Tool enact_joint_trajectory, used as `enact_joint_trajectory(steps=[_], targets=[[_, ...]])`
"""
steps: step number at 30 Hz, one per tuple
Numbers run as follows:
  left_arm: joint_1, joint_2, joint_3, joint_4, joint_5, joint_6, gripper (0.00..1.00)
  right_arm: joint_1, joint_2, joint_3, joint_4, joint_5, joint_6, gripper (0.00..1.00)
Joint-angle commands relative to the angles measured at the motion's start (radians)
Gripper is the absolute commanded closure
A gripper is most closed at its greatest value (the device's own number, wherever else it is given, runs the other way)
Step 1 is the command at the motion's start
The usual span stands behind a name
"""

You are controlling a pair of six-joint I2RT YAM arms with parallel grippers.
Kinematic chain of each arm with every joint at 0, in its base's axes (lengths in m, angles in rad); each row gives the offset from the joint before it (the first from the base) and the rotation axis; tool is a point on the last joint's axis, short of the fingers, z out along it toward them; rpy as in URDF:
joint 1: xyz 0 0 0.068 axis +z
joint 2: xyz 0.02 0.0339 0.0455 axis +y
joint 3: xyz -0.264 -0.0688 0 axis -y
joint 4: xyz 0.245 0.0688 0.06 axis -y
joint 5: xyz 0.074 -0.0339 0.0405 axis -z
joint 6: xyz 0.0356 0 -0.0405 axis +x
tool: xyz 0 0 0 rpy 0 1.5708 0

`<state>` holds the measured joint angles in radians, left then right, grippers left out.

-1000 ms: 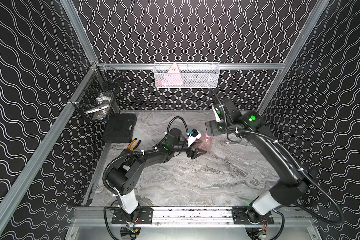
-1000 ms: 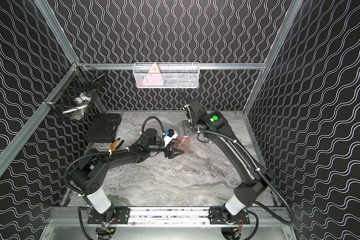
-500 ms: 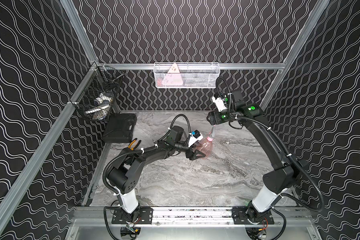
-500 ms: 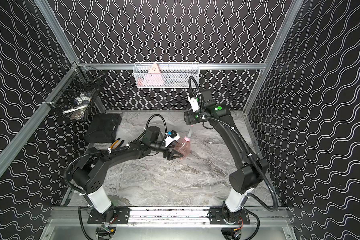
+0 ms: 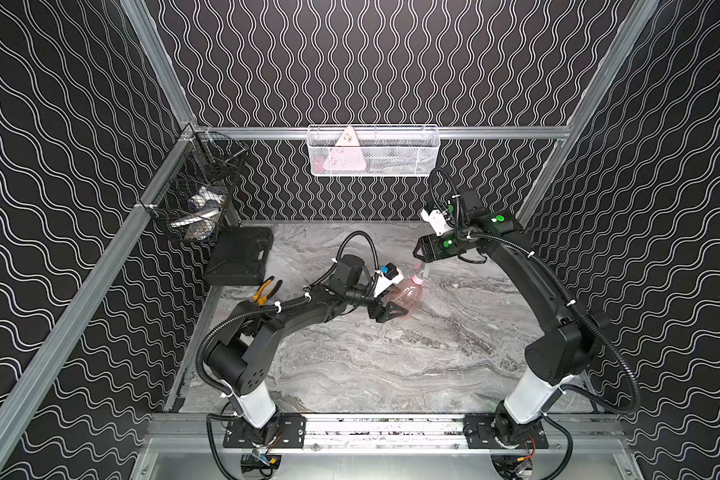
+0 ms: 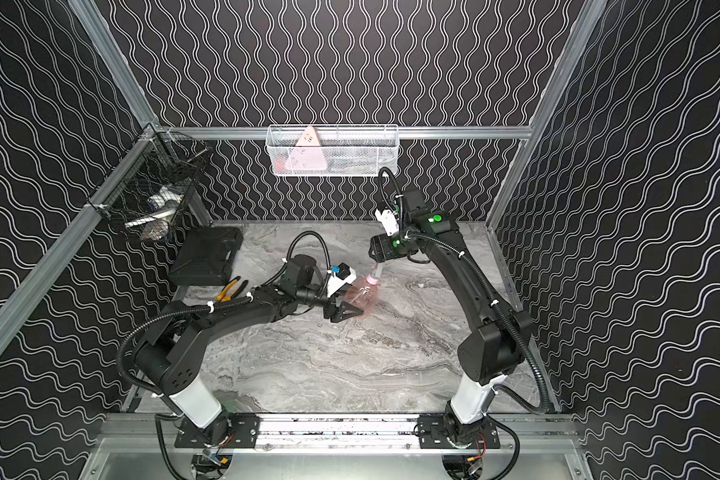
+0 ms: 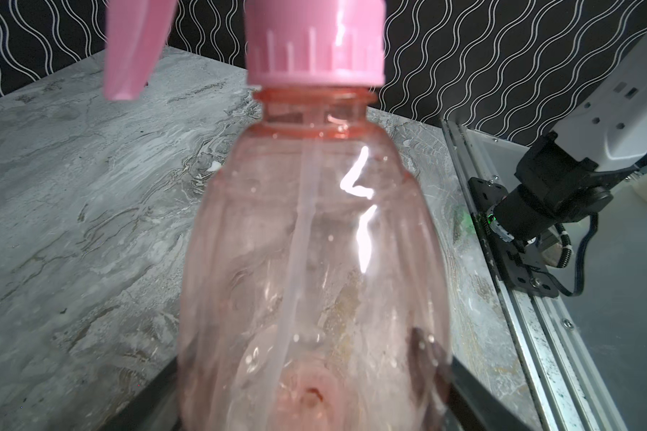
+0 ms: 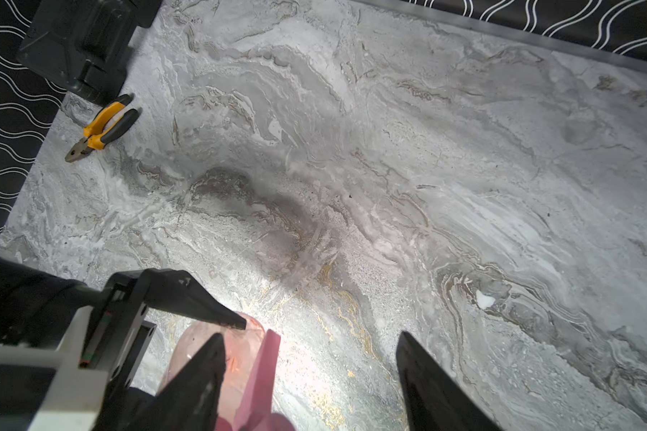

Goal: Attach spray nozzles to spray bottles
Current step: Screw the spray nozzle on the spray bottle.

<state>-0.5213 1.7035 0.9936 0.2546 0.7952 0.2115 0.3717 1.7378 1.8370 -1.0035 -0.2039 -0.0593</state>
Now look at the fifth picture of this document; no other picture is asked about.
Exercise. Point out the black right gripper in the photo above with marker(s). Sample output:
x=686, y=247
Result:
x=428, y=245

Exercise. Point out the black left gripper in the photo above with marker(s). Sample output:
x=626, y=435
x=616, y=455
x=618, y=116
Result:
x=375, y=300

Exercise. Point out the pink grey spray nozzle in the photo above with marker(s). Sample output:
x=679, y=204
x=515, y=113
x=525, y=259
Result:
x=421, y=273

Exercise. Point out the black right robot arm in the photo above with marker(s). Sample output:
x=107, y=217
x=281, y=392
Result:
x=566, y=347

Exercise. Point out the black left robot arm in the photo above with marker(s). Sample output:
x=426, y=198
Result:
x=235, y=357

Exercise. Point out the pink triangular card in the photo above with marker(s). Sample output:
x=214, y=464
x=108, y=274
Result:
x=346, y=156

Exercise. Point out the black plastic tool case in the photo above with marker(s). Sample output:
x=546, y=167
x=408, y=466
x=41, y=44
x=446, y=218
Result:
x=239, y=257

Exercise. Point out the white items in mesh basket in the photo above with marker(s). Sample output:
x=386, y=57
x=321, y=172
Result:
x=205, y=209

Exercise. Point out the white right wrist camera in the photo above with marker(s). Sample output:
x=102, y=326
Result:
x=437, y=221

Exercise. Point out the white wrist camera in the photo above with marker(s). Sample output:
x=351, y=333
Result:
x=387, y=276
x=437, y=221

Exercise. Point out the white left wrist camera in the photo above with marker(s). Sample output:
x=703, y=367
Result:
x=387, y=276

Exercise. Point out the clear plastic wall basket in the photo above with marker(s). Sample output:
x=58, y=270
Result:
x=391, y=150

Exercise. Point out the yellow black handled pliers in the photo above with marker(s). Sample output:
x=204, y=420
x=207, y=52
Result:
x=266, y=290

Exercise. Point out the black wire mesh basket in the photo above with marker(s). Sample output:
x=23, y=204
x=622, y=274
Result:
x=211, y=160

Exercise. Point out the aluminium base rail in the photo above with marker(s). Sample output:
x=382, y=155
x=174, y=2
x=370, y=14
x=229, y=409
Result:
x=395, y=433

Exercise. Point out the aluminium frame post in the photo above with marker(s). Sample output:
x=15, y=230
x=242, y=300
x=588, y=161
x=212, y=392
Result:
x=146, y=30

